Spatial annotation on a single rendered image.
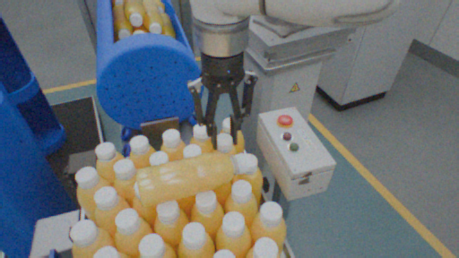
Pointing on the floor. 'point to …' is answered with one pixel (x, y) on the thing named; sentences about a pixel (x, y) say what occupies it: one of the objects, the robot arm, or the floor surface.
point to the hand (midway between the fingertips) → (223, 133)
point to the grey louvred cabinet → (370, 58)
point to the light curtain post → (186, 21)
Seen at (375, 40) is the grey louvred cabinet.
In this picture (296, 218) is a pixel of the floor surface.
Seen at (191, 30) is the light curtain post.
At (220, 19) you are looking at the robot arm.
